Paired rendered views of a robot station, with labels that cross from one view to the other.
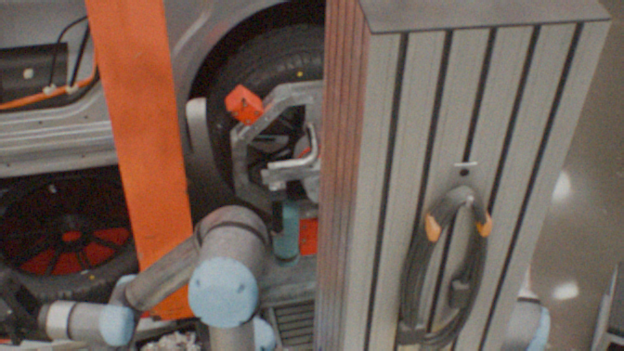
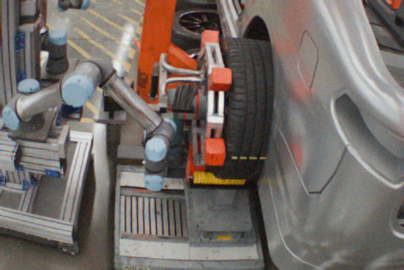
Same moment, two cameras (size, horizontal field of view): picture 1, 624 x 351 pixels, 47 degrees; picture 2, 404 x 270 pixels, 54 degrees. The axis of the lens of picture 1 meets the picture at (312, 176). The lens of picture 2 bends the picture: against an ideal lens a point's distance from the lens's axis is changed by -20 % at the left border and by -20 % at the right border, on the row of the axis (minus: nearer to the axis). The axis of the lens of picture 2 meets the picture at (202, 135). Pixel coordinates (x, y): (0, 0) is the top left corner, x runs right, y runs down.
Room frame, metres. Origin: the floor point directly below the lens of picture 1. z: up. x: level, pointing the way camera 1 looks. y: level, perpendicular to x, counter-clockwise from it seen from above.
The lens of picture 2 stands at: (1.94, -1.79, 2.13)
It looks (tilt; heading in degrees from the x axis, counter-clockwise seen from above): 39 degrees down; 94
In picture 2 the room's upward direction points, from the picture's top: 9 degrees clockwise
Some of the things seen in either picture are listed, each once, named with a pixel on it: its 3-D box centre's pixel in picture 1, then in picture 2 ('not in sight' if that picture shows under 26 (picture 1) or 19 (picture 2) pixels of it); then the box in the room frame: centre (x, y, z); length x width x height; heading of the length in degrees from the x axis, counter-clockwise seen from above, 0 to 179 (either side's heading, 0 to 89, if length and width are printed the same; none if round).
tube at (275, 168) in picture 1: (292, 137); (182, 58); (1.67, 0.06, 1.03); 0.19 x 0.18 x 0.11; 14
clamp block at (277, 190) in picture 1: (275, 185); (162, 68); (1.57, 0.11, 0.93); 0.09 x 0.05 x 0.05; 14
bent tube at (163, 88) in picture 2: not in sight; (184, 81); (1.72, -0.13, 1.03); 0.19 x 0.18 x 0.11; 14
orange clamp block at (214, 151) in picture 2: not in sight; (213, 151); (1.90, -0.31, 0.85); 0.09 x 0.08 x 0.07; 104
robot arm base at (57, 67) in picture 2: not in sight; (57, 60); (0.96, 0.13, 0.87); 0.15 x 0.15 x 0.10
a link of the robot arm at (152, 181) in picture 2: not in sight; (154, 174); (1.70, -0.52, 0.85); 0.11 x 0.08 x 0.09; 104
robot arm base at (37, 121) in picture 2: not in sight; (31, 114); (1.04, -0.36, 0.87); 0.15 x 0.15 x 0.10
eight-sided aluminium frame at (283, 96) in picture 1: (314, 153); (206, 104); (1.81, -0.01, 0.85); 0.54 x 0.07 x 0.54; 104
